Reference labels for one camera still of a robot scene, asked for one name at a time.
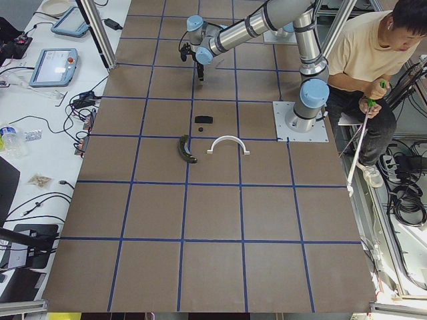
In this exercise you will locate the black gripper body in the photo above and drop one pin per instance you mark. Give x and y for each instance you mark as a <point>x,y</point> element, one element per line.
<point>199,68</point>

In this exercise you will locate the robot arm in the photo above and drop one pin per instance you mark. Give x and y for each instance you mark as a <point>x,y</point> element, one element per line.
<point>277,22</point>

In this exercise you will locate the black brake pad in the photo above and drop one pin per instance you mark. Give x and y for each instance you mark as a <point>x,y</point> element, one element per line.
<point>204,119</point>

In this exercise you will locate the olive brake shoe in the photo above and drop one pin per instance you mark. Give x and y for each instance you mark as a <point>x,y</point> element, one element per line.
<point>184,152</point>

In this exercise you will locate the black power adapter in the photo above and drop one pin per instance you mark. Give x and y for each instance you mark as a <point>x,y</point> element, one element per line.
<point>112,24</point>

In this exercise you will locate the blue teach pendant far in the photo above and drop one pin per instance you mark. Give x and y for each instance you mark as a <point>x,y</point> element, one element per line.
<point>71,23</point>

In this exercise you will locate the blue teach pendant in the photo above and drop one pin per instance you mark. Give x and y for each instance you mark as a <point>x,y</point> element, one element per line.
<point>71,23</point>
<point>54,68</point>

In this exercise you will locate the blue teach pendant near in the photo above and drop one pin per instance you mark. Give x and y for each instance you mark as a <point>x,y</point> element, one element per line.
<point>54,68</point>

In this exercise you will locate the seated person in beige shirt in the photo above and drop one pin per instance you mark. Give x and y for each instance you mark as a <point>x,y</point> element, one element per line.
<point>371,49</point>

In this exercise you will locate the clear plastic water bottle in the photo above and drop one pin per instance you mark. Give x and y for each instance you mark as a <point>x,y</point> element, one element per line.
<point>13,142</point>

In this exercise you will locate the black laptop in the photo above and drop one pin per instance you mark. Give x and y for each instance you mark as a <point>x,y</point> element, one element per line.
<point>9,183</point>

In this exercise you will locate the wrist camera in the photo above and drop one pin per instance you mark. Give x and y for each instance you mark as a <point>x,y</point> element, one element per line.
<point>185,50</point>

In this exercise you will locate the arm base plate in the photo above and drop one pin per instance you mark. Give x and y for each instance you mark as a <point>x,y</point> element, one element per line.
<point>290,128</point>
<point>274,37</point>

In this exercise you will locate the white curved plastic bracket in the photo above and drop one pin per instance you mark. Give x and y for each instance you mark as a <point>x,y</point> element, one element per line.
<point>228,140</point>

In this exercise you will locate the aluminium frame post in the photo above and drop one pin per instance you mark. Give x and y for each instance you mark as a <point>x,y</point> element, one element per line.
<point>93,20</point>

